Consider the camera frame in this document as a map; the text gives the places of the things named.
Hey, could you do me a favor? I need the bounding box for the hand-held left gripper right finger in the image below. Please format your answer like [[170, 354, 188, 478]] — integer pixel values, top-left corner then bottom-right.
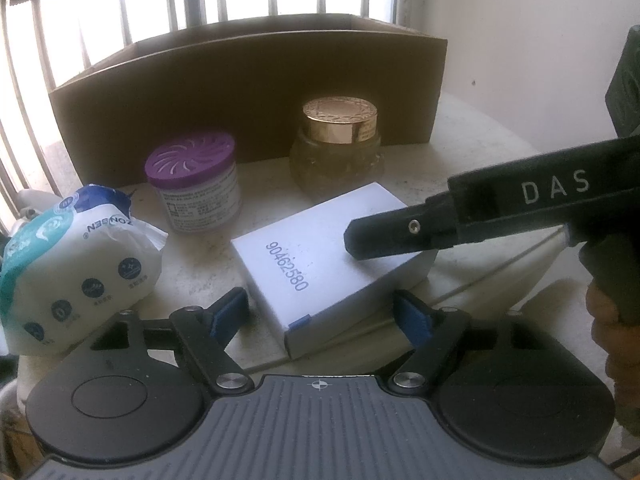
[[386, 290, 551, 396]]

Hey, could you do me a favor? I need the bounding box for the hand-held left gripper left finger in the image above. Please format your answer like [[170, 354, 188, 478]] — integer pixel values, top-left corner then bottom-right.
[[90, 287, 253, 396]]

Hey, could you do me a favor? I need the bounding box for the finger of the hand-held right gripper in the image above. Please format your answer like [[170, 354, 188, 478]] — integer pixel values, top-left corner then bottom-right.
[[344, 192, 458, 262]]

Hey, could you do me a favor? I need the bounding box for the white rectangular carton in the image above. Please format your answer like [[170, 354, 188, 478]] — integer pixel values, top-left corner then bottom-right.
[[231, 181, 437, 360]]

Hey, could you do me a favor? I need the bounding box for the gold lid glass jar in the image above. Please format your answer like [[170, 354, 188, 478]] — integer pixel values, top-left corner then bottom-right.
[[289, 97, 385, 197]]

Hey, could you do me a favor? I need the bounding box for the purple lid air freshener jar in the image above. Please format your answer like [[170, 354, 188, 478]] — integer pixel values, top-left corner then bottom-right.
[[144, 131, 244, 234]]

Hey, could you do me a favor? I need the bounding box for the brown cardboard box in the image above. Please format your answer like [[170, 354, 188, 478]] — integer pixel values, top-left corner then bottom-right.
[[49, 14, 449, 197]]

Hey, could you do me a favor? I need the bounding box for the person's right hand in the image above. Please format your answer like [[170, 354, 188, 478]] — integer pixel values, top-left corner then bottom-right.
[[587, 280, 640, 392]]

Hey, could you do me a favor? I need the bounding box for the white plastic tissue pack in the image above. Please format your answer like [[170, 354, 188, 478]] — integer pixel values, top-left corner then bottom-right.
[[0, 183, 169, 357]]

